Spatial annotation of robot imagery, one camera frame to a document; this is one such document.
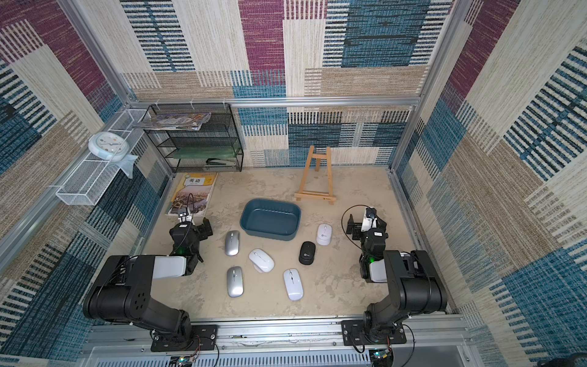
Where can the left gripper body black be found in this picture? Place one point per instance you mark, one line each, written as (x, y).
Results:
(195, 246)

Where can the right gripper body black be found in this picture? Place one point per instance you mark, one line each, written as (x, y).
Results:
(356, 228)

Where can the silver mouse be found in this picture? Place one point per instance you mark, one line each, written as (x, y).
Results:
(232, 243)
(235, 282)

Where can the black Lecoo mouse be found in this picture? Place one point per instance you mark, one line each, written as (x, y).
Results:
(307, 253)

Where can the white rounded mouse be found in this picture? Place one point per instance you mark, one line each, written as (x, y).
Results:
(262, 261)

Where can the teal storage box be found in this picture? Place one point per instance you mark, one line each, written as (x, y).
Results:
(271, 219)

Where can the white slim mouse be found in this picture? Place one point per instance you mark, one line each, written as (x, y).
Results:
(293, 284)

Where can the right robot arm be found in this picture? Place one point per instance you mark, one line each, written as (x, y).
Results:
(414, 287)

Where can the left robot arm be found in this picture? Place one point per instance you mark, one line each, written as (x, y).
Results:
(121, 292)

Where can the yellow textbook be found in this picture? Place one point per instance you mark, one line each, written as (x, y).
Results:
(193, 192)

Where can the wooden mini easel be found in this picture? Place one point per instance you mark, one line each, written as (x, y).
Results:
(317, 179)

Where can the magazine on shelf top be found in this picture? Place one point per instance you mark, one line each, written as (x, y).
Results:
(174, 121)

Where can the white round clock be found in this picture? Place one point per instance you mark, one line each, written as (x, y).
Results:
(108, 146)

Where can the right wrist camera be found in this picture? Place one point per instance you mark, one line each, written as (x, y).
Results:
(370, 219)

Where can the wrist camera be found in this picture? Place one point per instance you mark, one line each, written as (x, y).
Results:
(370, 219)
(184, 215)

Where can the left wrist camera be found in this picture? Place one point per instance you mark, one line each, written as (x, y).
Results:
(184, 215)

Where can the black wire mesh shelf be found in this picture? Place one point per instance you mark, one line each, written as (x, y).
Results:
(187, 151)

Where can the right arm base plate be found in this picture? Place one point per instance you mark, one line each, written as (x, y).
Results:
(356, 334)

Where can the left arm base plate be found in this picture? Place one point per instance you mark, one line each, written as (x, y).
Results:
(200, 337)

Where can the white wire wall basket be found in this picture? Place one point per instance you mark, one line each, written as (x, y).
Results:
(89, 180)

